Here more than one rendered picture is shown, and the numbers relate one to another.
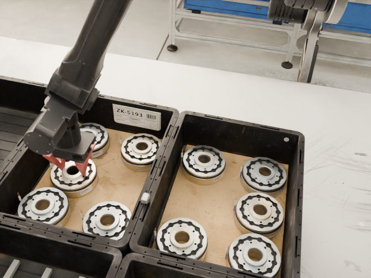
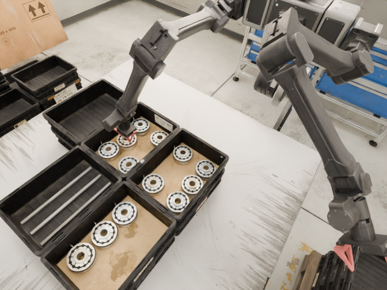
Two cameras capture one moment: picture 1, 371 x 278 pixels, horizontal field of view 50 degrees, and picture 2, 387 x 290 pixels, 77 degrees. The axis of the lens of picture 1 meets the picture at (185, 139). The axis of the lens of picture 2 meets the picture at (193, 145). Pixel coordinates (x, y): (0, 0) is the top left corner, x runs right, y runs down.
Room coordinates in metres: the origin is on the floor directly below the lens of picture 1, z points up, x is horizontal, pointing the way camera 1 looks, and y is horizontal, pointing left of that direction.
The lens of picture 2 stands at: (-0.01, -0.34, 1.87)
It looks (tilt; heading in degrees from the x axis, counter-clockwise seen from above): 52 degrees down; 20
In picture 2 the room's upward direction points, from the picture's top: 7 degrees clockwise
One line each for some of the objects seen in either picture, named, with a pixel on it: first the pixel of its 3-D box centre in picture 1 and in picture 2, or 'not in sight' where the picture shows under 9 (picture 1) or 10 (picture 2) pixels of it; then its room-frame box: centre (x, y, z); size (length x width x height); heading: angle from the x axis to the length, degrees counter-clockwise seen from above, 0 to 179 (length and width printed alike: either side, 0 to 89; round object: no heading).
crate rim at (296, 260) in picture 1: (228, 186); (179, 168); (0.53, -0.09, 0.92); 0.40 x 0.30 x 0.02; 169
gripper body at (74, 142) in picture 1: (65, 132); (124, 123); (0.60, 0.25, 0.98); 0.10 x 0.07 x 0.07; 79
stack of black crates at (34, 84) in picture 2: not in sight; (54, 92); (1.02, 1.37, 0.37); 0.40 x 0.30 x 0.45; 171
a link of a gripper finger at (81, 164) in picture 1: (75, 157); (127, 134); (0.59, 0.24, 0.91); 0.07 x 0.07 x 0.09; 79
